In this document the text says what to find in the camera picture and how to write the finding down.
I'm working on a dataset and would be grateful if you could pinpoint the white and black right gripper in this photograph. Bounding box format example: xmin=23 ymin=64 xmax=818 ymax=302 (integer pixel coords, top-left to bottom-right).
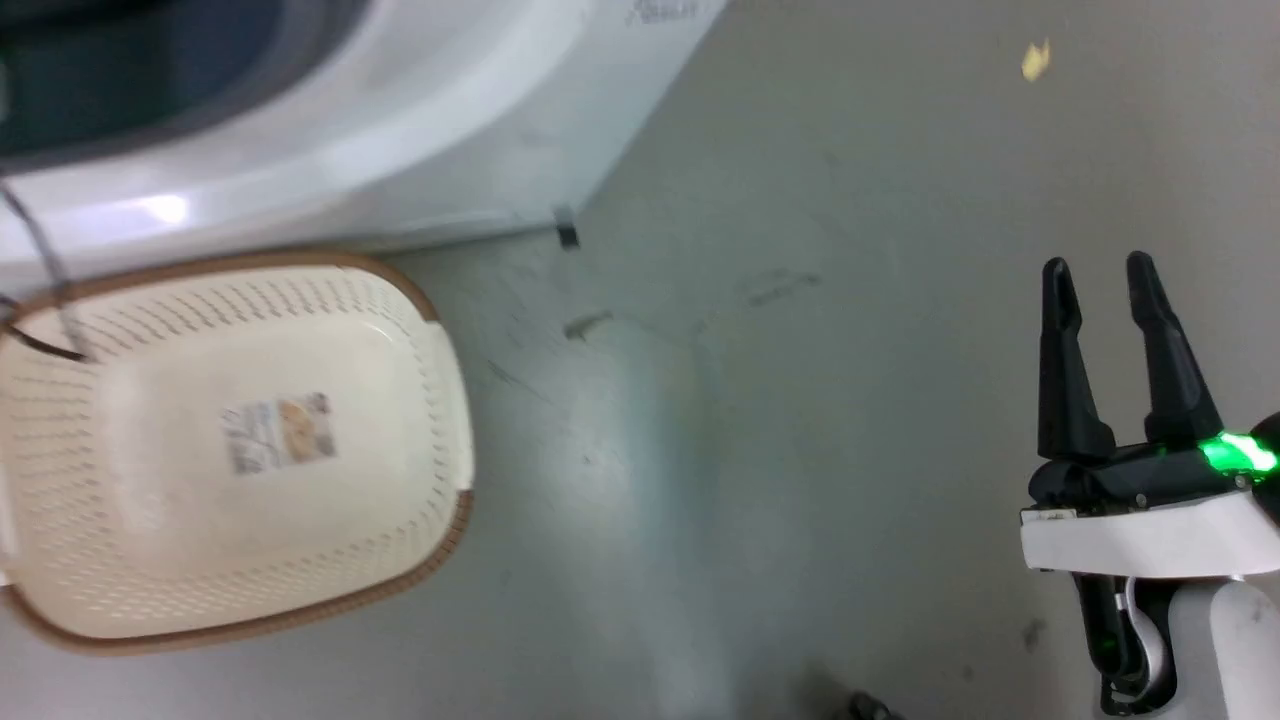
xmin=1019 ymin=251 xmax=1280 ymax=579

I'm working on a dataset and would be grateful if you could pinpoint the white washing machine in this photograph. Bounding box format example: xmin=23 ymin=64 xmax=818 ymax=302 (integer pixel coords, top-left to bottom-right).
xmin=0 ymin=0 xmax=731 ymax=293

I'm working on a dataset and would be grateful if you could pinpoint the cream plastic laundry basket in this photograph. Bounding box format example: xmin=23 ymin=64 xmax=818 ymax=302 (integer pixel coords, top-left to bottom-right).
xmin=0 ymin=249 xmax=476 ymax=656

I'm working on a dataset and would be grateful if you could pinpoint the paper label sticker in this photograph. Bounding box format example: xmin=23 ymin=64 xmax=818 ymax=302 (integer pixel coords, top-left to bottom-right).
xmin=220 ymin=392 xmax=338 ymax=475

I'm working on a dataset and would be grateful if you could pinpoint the thin black cable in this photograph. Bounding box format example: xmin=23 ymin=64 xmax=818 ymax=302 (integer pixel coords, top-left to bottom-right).
xmin=0 ymin=175 xmax=93 ymax=363

